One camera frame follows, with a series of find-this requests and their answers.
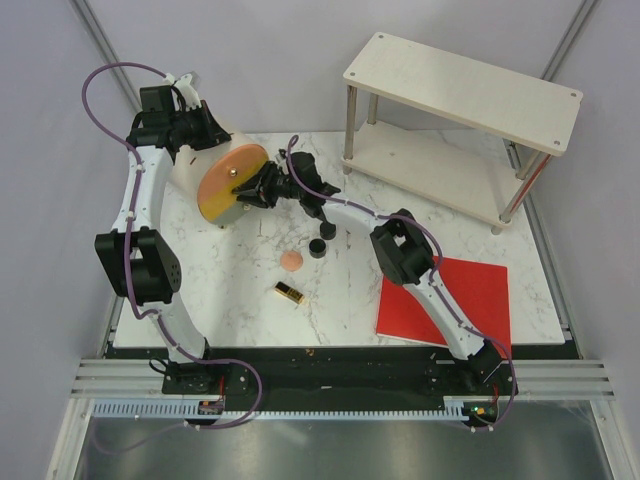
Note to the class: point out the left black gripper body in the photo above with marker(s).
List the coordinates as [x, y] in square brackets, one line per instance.
[195, 129]

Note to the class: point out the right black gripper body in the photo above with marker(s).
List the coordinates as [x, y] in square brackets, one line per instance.
[276, 186]

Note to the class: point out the yellow drawer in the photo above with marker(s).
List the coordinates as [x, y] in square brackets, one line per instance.
[215, 203]

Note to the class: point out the orange top drawer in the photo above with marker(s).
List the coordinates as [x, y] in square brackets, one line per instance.
[230, 171]

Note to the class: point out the cream drawer organizer shell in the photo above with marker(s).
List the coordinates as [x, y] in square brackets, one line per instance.
[192, 165]

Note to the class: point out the pink makeup sponge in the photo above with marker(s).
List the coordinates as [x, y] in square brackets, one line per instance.
[291, 261]

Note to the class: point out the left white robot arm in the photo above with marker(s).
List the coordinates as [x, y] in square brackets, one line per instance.
[137, 260]

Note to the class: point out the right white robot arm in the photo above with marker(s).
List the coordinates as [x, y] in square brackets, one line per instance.
[406, 254]

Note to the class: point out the grey bottom drawer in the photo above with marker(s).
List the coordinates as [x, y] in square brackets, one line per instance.
[231, 215]

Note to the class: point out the black round jar upper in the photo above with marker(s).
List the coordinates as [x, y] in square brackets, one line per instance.
[327, 231]

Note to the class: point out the black round jar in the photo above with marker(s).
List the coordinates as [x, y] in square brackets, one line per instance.
[327, 231]
[317, 248]

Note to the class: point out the black round jar lower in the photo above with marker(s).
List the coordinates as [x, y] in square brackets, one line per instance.
[317, 248]

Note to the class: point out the gold black lipstick box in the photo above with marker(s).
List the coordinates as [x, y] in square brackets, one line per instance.
[289, 292]

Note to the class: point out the red notebook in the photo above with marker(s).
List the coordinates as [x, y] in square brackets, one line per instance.
[480, 289]

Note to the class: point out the cream two-tier shelf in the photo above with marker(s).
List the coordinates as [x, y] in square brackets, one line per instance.
[525, 111]

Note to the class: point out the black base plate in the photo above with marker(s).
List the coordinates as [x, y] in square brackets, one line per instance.
[422, 371]

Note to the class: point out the white slotted cable duct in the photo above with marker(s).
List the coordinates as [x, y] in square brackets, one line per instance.
[192, 410]

